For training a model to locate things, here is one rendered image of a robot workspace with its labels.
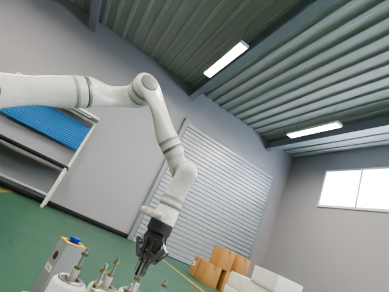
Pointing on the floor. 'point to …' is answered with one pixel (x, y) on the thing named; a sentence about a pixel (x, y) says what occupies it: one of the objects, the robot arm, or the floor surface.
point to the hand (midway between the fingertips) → (140, 269)
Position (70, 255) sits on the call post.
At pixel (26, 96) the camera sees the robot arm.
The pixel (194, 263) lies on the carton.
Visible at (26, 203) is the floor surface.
